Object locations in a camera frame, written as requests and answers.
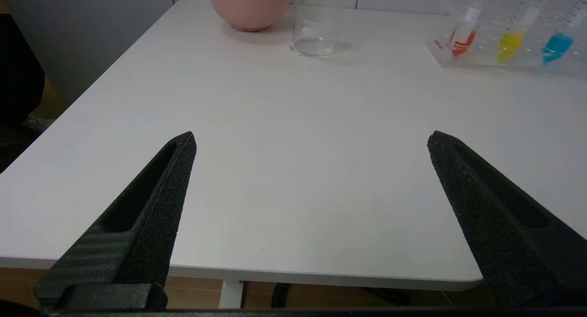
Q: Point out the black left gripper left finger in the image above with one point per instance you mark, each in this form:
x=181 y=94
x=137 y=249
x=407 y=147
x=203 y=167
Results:
x=137 y=234

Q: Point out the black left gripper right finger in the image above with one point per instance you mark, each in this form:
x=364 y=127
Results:
x=500 y=234

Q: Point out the blue pigment test tube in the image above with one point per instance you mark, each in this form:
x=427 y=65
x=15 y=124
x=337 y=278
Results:
x=557 y=45

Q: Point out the clear acrylic test tube rack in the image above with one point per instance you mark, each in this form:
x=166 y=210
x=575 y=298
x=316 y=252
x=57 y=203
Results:
x=486 y=62

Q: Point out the yellow pigment test tube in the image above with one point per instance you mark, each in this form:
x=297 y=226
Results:
x=510 y=41

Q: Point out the white table leg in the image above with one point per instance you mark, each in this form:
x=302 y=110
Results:
x=231 y=295

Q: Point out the pink plastic bowl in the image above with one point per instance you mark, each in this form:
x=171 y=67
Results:
x=250 y=7

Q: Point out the clear glass beaker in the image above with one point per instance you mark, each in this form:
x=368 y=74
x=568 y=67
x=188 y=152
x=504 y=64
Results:
x=314 y=44

